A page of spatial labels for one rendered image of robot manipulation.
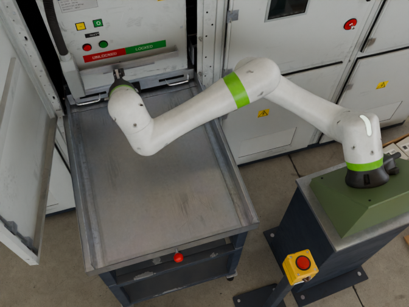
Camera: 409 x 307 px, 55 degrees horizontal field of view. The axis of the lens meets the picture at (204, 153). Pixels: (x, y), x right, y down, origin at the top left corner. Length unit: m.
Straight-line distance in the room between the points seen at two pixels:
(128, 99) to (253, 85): 0.39
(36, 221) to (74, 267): 0.85
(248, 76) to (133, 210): 0.63
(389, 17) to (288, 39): 0.47
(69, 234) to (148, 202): 1.03
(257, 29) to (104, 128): 0.73
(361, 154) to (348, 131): 0.09
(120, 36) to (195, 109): 0.46
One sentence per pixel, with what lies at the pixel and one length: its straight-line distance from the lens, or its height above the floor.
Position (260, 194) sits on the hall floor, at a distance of 2.45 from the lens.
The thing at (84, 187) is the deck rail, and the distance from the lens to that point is 1.54.
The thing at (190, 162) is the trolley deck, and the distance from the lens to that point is 1.54.
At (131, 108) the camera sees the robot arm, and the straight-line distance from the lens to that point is 1.21.
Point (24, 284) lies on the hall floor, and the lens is 2.42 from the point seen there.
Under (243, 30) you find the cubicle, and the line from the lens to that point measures 1.61.
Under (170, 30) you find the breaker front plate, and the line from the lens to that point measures 1.58.
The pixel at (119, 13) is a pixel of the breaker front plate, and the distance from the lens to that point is 1.49.
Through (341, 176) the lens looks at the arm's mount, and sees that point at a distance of 1.61.
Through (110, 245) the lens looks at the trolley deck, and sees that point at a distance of 1.43.
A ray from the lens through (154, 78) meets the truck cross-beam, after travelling 1.72.
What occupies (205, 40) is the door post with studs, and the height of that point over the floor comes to 1.10.
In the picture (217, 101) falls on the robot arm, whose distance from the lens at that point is 1.26.
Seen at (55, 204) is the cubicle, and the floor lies 0.15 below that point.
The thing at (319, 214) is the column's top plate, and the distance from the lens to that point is 1.62.
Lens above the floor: 2.17
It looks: 58 degrees down
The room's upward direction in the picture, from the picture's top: 2 degrees clockwise
